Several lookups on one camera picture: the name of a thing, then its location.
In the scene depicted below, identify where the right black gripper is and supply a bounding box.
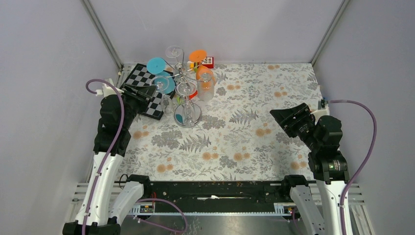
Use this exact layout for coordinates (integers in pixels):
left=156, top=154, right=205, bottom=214
left=269, top=102, right=321, bottom=150

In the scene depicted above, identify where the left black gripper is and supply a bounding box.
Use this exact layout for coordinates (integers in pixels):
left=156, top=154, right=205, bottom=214
left=119, top=83, right=157, bottom=129

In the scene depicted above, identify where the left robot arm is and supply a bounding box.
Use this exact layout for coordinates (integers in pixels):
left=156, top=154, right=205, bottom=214
left=62, top=80, right=156, bottom=235

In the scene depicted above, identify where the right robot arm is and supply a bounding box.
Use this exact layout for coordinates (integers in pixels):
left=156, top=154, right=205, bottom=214
left=270, top=103, right=353, bottom=235

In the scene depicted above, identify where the blue wine glass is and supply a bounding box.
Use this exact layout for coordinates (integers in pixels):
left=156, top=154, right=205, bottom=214
left=146, top=57, right=166, bottom=74
left=156, top=71, right=176, bottom=94

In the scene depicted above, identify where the chrome wine glass rack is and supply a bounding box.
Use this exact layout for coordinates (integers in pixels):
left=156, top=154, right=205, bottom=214
left=147, top=46, right=202, bottom=128

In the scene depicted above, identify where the orange wine glass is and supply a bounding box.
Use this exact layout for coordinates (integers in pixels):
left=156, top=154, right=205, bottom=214
left=189, top=50, right=216, bottom=85

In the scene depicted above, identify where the black white checkerboard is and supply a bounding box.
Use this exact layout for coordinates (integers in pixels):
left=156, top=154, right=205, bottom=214
left=122, top=63, right=175, bottom=120

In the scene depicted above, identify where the floral tablecloth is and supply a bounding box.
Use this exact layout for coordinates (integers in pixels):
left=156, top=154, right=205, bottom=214
left=116, top=64, right=322, bottom=181

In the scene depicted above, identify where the red white block toy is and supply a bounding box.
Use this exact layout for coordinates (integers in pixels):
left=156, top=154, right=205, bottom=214
left=189, top=57, right=214, bottom=72

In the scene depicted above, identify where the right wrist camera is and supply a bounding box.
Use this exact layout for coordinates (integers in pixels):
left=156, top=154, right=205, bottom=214
left=311, top=98, right=330, bottom=121

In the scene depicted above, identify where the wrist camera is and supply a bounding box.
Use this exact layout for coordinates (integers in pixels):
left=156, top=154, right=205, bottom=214
left=95, top=78, right=124, bottom=97
left=311, top=98, right=330, bottom=121

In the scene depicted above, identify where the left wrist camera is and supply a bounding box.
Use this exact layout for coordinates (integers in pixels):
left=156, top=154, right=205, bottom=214
left=95, top=78, right=124, bottom=97

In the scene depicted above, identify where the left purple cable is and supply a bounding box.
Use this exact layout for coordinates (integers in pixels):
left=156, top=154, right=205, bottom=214
left=81, top=78, right=126, bottom=235

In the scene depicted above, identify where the purple cable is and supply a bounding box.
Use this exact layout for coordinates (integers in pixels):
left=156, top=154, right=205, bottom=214
left=328, top=99, right=378, bottom=235
left=81, top=78, right=126, bottom=235

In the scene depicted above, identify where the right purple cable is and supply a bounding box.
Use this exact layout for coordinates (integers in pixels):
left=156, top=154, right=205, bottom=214
left=328, top=99, right=378, bottom=235

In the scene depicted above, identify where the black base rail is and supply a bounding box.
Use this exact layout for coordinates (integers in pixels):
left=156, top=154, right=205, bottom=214
left=143, top=181, right=294, bottom=214

